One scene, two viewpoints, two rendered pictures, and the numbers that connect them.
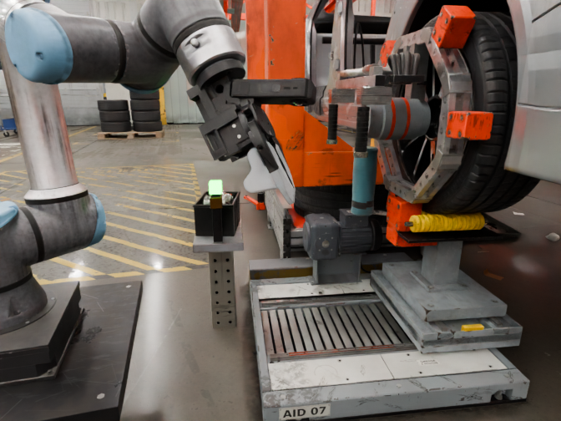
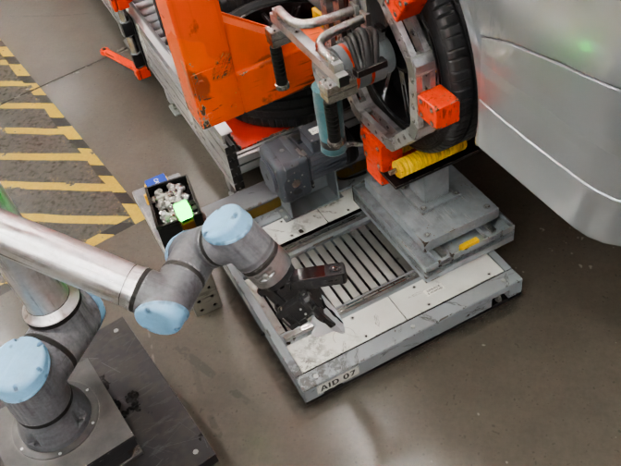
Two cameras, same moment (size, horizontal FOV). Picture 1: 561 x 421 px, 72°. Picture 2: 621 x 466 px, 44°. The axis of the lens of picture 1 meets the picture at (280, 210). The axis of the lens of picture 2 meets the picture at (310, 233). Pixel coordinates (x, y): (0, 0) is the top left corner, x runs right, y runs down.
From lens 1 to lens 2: 1.26 m
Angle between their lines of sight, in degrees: 30
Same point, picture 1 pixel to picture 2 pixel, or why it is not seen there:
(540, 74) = (493, 87)
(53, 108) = not seen: hidden behind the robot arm
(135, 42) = (205, 268)
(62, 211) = (75, 323)
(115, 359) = (178, 417)
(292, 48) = not seen: outside the picture
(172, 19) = (243, 264)
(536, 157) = (498, 152)
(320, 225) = (286, 167)
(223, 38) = (281, 264)
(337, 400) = (363, 361)
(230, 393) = (259, 384)
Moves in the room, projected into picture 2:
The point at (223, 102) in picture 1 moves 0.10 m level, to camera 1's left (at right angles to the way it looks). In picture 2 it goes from (286, 292) to (238, 310)
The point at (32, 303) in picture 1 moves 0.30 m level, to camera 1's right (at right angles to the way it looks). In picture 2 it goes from (85, 406) to (195, 365)
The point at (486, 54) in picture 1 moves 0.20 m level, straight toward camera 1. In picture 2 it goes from (444, 32) to (445, 79)
